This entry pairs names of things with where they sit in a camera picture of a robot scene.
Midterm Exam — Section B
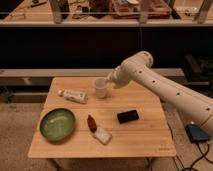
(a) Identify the blue foot pedal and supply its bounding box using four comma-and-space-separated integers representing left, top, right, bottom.
185, 124, 211, 143

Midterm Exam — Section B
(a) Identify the wooden table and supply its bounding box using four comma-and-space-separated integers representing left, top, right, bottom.
28, 77, 176, 158

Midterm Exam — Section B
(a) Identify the green ceramic bowl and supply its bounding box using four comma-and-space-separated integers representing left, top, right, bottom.
39, 108, 76, 142

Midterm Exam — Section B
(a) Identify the red tray on shelf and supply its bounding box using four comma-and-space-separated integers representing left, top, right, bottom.
109, 0, 171, 19

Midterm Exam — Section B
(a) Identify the white tube bottle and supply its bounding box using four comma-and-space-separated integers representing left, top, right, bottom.
58, 89, 88, 104

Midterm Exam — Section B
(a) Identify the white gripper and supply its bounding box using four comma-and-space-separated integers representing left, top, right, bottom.
106, 68, 120, 88

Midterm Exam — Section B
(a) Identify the black rectangular block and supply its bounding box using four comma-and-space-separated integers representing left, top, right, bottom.
117, 110, 139, 124

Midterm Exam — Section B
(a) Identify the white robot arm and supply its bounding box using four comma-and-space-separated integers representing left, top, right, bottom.
107, 51, 213, 136

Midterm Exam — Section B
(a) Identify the black cable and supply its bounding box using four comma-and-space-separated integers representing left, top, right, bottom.
179, 141, 213, 171

